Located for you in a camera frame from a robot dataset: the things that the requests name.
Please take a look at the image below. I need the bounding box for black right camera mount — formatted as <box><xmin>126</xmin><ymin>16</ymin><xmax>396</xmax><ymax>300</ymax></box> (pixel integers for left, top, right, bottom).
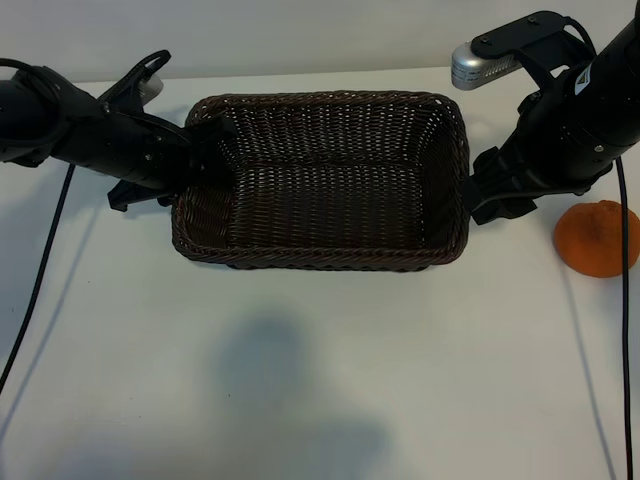
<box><xmin>472</xmin><ymin>12</ymin><xmax>599</xmax><ymax>96</ymax></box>

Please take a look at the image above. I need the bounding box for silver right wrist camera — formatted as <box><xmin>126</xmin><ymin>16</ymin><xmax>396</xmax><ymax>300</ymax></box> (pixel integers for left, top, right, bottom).
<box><xmin>451</xmin><ymin>42</ymin><xmax>524</xmax><ymax>92</ymax></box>

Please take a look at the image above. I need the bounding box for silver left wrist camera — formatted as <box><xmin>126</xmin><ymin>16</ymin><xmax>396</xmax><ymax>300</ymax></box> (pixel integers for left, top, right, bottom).
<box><xmin>134</xmin><ymin>72</ymin><xmax>165</xmax><ymax>101</ymax></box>

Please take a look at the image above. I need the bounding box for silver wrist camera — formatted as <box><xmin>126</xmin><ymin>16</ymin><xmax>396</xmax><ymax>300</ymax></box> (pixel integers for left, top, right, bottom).
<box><xmin>134</xmin><ymin>72</ymin><xmax>165</xmax><ymax>101</ymax></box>
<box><xmin>451</xmin><ymin>42</ymin><xmax>524</xmax><ymax>92</ymax></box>

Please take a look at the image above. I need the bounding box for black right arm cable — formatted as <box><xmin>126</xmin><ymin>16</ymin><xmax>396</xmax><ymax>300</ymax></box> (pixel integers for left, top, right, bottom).
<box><xmin>615</xmin><ymin>157</ymin><xmax>634</xmax><ymax>480</ymax></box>

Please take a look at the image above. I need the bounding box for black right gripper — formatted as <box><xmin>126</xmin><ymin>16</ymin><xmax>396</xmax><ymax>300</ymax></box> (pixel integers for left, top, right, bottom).
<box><xmin>464</xmin><ymin>69</ymin><xmax>621</xmax><ymax>226</ymax></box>

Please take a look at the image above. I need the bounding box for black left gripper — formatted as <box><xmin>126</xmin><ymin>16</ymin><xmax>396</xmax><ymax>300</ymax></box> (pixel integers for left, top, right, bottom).
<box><xmin>99</xmin><ymin>107</ymin><xmax>239</xmax><ymax>211</ymax></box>

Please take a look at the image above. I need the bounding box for dark brown wicker basket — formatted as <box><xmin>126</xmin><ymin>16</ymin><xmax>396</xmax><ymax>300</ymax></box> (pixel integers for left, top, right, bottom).
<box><xmin>171</xmin><ymin>89</ymin><xmax>474</xmax><ymax>274</ymax></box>

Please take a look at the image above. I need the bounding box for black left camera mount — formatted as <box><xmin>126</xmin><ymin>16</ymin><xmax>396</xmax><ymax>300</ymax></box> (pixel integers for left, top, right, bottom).
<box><xmin>97</xmin><ymin>48</ymin><xmax>174</xmax><ymax>114</ymax></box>

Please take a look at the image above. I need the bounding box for orange fruit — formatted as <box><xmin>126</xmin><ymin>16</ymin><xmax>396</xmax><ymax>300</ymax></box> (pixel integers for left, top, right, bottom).
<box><xmin>553</xmin><ymin>198</ymin><xmax>640</xmax><ymax>278</ymax></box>

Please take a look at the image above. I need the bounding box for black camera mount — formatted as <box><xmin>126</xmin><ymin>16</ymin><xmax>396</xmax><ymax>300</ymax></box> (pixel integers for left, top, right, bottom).
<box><xmin>97</xmin><ymin>48</ymin><xmax>174</xmax><ymax>114</ymax></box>
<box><xmin>472</xmin><ymin>12</ymin><xmax>599</xmax><ymax>96</ymax></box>

